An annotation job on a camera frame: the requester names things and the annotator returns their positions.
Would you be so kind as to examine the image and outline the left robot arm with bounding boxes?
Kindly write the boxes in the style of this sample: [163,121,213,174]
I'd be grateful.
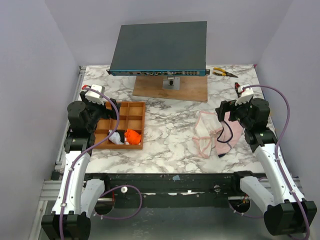
[41,86,121,240]

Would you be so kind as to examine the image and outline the orange rolled cloth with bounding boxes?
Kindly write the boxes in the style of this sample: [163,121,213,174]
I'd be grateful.
[124,129,142,145]

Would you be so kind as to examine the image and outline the pink navy-trimmed underwear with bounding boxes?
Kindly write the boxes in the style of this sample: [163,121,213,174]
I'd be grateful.
[214,112,243,158]

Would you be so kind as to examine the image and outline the wooden base board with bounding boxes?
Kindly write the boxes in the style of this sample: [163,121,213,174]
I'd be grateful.
[132,76,208,103]

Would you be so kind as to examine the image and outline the network switch grey blue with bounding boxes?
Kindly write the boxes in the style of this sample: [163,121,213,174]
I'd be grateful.
[107,21,210,77]

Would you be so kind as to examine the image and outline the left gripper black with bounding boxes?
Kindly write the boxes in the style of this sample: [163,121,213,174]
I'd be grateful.
[81,91,121,132]

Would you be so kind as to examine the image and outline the white pink-trimmed underwear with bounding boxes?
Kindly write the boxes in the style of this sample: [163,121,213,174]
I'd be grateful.
[192,111,223,159]

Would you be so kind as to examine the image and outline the aluminium frame rail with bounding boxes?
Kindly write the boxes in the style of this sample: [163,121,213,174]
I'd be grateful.
[39,66,87,201]

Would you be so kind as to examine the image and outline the grey metal stand bracket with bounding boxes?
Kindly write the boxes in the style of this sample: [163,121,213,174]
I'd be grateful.
[162,76,180,90]

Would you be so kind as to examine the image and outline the black mounting rail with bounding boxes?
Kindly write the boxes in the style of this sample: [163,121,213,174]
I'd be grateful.
[83,172,261,210]

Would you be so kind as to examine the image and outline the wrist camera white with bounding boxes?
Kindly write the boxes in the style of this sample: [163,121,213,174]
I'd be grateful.
[83,84,106,105]
[235,84,254,106]

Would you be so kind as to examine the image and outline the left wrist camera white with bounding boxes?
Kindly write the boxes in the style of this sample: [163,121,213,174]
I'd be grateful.
[83,84,106,105]

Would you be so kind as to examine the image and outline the white rolled cloth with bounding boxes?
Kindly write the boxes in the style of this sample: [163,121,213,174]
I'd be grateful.
[108,130,125,145]

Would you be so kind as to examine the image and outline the brown compartment tray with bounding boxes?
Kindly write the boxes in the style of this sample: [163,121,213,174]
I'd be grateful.
[94,101,146,150]

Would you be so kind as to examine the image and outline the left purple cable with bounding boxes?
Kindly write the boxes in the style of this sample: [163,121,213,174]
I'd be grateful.
[59,85,121,240]

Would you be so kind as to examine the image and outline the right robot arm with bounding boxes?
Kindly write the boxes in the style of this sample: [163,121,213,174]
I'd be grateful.
[215,98,317,240]

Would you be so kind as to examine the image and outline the yellow handled pliers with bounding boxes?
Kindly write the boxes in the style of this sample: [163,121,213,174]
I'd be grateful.
[212,67,238,78]

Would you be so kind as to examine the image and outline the red black utility knife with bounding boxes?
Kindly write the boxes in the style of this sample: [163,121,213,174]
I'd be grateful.
[234,82,241,98]

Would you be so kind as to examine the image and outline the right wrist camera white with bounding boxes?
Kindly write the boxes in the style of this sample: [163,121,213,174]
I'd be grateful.
[235,84,254,106]

